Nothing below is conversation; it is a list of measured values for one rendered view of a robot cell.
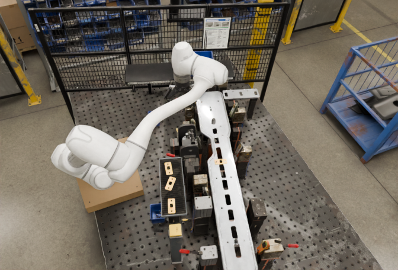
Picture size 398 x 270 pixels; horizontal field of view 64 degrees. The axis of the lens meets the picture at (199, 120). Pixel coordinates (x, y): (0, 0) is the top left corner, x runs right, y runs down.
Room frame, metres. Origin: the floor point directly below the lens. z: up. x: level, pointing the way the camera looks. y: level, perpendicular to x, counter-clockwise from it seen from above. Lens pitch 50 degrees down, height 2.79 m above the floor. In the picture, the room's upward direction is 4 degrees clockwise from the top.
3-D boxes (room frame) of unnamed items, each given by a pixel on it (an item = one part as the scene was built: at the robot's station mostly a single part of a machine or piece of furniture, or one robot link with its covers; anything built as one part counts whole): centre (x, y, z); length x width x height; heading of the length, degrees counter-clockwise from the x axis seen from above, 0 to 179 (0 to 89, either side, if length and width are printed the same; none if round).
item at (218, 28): (2.18, -0.09, 1.30); 0.23 x 0.02 x 0.31; 99
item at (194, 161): (1.10, 0.03, 0.89); 0.13 x 0.11 x 0.38; 99
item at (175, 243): (0.62, 0.09, 0.92); 0.08 x 0.08 x 0.44; 9
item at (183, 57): (1.22, 0.09, 1.80); 0.13 x 0.11 x 0.16; 66
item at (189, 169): (1.03, 0.03, 0.90); 0.05 x 0.05 x 0.40; 9
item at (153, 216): (0.88, 0.24, 0.74); 0.11 x 0.10 x 0.09; 9
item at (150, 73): (2.02, 0.18, 1.02); 0.90 x 0.22 x 0.03; 99
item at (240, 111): (1.60, -0.30, 0.87); 0.12 x 0.09 x 0.35; 99
